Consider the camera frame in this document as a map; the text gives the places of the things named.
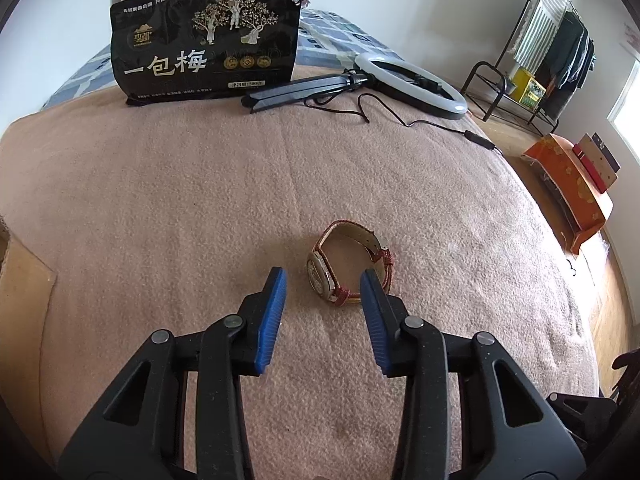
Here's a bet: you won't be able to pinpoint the red leather strap watch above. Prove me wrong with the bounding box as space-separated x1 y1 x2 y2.
305 220 394 307

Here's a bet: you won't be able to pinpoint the pink bed blanket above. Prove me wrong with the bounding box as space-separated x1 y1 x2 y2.
1 88 599 479

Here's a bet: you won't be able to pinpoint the black folded tripod stand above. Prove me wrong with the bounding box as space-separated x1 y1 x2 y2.
241 70 368 113

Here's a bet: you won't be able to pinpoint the orange patterned low table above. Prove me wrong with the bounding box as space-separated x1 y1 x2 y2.
521 134 614 255

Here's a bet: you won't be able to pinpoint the brown cardboard box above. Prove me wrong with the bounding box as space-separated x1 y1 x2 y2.
1 224 55 448

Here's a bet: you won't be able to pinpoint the red and beige boxes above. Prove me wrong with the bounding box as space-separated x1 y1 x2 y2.
573 133 620 193

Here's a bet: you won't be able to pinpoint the yellow green box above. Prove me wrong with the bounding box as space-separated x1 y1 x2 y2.
510 67 546 110

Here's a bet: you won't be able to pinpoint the black snack bag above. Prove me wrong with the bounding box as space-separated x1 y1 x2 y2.
110 0 303 106

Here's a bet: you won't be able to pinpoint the black metal clothes rack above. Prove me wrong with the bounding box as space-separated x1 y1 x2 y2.
462 0 587 132

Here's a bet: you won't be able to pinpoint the hanging dark clothes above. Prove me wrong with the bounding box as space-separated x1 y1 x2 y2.
535 11 597 122

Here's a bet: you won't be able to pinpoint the black ring light cable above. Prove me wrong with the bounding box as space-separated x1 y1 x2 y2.
301 91 504 156

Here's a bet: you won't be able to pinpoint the white ring light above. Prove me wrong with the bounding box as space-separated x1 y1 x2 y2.
354 53 468 120

